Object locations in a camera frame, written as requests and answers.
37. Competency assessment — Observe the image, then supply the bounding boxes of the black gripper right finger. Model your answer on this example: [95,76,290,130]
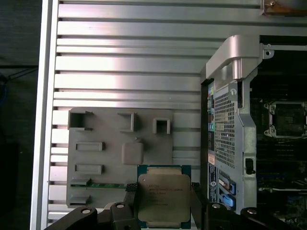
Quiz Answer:
[190,181,307,230]

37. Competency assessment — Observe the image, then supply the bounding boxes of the black and silver PC case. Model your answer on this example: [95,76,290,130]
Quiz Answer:
[199,34,307,216]

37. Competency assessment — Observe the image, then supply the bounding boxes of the grey parts rack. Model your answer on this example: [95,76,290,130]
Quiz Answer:
[66,107,175,209]

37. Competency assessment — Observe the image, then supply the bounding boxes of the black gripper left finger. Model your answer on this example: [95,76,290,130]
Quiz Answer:
[47,182,139,230]

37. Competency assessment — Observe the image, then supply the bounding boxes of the CPU socket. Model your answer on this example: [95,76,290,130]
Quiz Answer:
[263,100,307,139]

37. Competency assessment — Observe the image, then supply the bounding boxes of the green motherboard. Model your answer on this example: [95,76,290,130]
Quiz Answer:
[249,80,307,216]

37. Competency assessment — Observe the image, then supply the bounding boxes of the green RAM stick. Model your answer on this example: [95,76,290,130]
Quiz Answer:
[71,182,127,189]

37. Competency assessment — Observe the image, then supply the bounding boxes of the silver CPU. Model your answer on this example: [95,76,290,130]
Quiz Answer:
[136,164,192,230]

